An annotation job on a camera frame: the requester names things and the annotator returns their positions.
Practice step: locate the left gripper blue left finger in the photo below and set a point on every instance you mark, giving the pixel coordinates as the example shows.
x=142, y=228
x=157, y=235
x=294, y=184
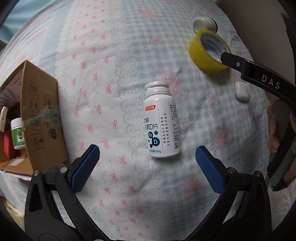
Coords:
x=52, y=210

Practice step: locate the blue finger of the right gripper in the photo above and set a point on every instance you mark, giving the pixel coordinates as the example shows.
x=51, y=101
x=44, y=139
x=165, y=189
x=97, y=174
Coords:
x=262, y=77

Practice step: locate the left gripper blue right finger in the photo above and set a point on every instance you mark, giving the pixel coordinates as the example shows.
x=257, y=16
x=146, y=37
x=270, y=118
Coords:
x=242, y=211

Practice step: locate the white earbuds case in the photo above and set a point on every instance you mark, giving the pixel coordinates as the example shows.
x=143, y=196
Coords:
x=242, y=91

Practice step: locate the yellow tape roll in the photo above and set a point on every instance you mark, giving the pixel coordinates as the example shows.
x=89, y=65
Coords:
x=206, y=49

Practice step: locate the small white black jar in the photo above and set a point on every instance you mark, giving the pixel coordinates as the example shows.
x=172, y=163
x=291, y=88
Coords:
x=204, y=23

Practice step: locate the white vitamin bottle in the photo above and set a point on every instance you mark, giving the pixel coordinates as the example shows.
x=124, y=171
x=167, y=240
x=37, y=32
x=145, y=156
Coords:
x=161, y=121

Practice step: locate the white remote control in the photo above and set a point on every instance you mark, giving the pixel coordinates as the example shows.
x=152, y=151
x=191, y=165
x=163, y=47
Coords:
x=3, y=116

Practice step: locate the person right hand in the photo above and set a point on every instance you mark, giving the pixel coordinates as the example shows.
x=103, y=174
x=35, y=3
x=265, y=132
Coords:
x=275, y=129

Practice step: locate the red carton box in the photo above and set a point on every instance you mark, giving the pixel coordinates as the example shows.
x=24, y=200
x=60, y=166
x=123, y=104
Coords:
x=9, y=150

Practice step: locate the cardboard box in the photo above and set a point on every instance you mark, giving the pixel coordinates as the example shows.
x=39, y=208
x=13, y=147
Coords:
x=31, y=94

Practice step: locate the green striped white jar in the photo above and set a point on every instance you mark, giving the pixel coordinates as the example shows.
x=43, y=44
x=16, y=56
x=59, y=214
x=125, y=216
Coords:
x=17, y=134

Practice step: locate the checkered floral bed sheet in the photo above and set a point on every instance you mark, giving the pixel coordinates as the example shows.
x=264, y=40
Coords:
x=103, y=53

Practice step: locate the light blue curtain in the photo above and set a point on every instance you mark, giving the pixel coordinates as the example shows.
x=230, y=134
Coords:
x=19, y=15

